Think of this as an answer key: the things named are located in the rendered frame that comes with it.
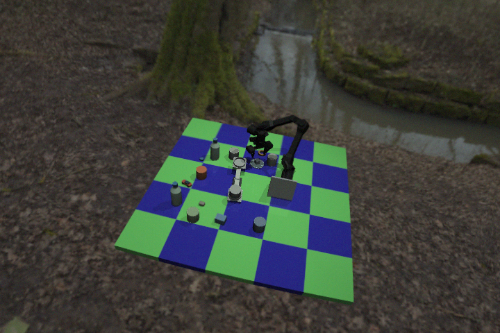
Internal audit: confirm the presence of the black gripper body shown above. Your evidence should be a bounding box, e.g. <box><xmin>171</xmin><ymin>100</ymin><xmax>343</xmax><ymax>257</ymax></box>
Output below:
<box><xmin>246</xmin><ymin>138</ymin><xmax>273</xmax><ymax>153</ymax></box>

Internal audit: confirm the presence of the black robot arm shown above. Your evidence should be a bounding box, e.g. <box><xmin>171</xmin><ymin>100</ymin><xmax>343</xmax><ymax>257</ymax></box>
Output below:
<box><xmin>247</xmin><ymin>115</ymin><xmax>309</xmax><ymax>180</ymax></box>

